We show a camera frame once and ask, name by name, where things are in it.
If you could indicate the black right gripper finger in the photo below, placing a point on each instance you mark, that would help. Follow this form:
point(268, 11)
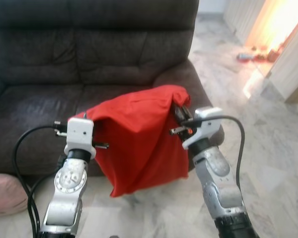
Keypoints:
point(180, 112)

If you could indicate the red pillow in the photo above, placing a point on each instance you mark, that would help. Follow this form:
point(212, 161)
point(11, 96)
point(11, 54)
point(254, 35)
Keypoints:
point(139, 144)

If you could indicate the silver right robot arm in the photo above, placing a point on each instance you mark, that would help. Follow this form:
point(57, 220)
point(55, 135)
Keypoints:
point(218, 183)

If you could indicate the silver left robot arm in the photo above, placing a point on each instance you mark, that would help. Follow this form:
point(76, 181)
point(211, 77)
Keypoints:
point(67, 193)

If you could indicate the blue and red floor item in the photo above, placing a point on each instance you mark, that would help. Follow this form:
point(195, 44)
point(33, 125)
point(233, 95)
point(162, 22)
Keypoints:
point(243, 57)

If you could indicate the dark brown fabric sofa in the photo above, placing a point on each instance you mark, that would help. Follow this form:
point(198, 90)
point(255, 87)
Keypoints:
point(64, 59)

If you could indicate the red floor clutter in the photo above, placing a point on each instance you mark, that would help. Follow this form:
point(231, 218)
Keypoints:
point(263, 54)

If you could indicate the pale slatted cabinet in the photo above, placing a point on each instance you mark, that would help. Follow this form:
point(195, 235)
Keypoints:
point(241, 15)

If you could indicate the light wooden cabinet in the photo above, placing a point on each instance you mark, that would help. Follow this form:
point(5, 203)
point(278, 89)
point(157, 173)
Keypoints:
point(293, 64)

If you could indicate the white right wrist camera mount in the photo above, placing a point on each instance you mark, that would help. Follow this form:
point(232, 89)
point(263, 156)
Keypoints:
point(206, 124)

